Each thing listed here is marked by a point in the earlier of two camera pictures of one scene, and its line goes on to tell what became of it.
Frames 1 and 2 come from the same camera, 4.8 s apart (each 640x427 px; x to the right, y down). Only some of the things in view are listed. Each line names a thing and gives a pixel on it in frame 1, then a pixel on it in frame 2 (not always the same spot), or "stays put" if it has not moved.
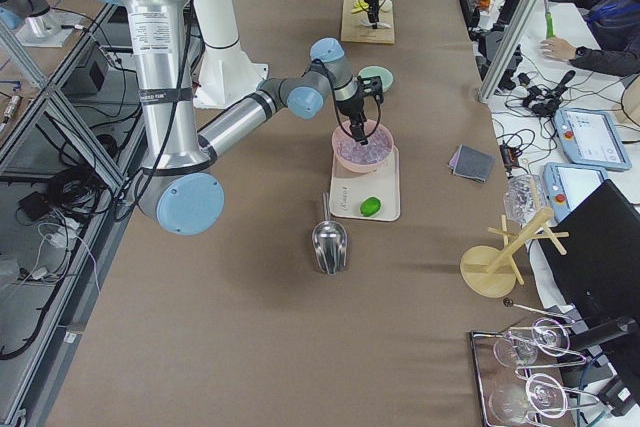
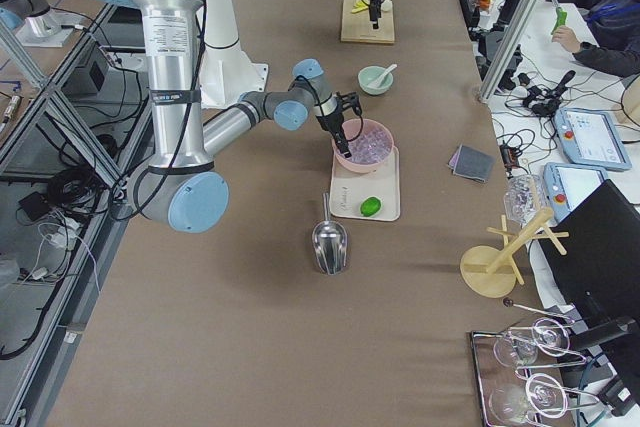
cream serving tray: (350, 188) stays put
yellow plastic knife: (358, 7) stays put
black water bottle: (508, 8) stays put
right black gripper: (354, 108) to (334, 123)
